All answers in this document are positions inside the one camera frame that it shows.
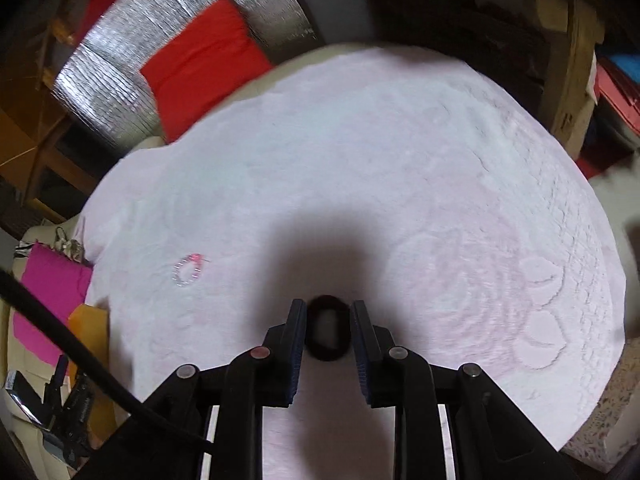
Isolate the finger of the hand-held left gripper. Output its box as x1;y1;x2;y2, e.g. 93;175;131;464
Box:
44;354;71;411

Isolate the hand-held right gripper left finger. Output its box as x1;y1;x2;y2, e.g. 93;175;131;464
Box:
87;299;307;480

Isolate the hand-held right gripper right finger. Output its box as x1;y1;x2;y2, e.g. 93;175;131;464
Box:
350;299;591;480

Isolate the black hair tie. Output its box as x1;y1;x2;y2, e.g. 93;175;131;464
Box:
305;295;353;362

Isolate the orange box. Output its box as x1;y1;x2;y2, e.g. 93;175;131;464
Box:
67;305;118;441

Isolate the pink bead bracelet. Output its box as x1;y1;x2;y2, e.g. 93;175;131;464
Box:
172;253;211;287

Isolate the beige sofa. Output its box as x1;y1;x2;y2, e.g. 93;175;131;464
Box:
0;222;121;480

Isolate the magenta cloth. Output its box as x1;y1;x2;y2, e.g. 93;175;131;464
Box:
12;247;95;366

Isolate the bunch of keys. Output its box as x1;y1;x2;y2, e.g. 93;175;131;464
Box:
47;227;93;266

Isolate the pink towel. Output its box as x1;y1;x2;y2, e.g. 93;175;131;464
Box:
75;42;628;480

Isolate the red cloth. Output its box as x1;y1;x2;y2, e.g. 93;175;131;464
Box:
140;0;275;143

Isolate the silver foil chair cover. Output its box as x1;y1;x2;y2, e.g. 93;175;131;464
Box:
52;0;318;153

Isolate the cardboard box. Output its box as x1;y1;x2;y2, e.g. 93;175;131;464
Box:
532;0;608;158

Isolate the red storage box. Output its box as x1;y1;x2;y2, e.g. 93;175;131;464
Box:
595;57;640;136

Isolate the black cable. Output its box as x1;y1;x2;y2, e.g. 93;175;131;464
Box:
0;269;217;456

